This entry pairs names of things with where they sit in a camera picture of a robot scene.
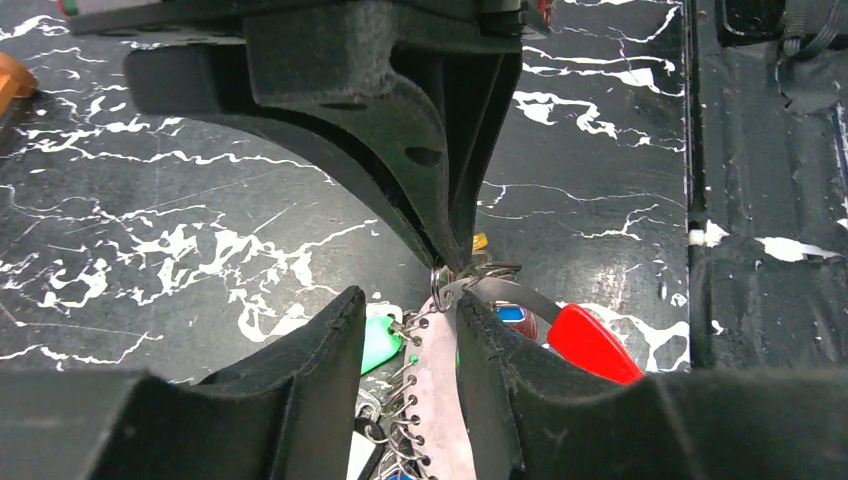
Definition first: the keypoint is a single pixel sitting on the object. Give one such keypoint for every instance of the green key tag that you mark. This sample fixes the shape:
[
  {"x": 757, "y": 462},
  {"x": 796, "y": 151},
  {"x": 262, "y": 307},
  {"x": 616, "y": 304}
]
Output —
[{"x": 381, "y": 342}]

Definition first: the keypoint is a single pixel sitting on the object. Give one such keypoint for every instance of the black key tag white label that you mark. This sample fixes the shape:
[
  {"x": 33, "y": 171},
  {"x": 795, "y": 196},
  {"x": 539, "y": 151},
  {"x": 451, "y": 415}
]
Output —
[{"x": 366, "y": 451}]

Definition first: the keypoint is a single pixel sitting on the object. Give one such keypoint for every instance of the wooden three-tier shelf rack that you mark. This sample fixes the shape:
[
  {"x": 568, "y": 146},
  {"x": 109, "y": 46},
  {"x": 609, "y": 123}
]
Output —
[{"x": 17, "y": 81}]

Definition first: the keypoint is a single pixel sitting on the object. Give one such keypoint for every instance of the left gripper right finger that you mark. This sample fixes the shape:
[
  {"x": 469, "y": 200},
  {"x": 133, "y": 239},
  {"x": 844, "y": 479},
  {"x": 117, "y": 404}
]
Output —
[{"x": 712, "y": 424}]

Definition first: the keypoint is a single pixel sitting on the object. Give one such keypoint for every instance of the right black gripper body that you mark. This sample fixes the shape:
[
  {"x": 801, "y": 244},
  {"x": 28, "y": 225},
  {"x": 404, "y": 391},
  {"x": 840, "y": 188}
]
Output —
[{"x": 315, "y": 28}]

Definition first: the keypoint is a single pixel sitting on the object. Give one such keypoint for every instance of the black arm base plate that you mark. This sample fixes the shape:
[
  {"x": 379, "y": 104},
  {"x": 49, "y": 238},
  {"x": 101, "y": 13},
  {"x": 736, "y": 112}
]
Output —
[{"x": 768, "y": 192}]

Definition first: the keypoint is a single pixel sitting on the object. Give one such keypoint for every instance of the red white keyring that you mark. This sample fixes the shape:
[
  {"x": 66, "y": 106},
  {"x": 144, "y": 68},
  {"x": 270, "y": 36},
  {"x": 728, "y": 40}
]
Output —
[{"x": 449, "y": 416}]

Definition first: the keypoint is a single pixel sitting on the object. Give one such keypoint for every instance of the blue key tag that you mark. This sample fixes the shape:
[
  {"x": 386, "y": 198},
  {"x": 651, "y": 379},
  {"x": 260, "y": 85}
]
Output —
[
  {"x": 399, "y": 475},
  {"x": 518, "y": 318}
]

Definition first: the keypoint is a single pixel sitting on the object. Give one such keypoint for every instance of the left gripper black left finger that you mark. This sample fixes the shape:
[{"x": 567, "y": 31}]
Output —
[{"x": 284, "y": 412}]

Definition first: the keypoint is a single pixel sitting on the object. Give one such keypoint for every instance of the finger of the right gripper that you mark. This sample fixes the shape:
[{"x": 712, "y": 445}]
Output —
[
  {"x": 471, "y": 94},
  {"x": 353, "y": 116}
]

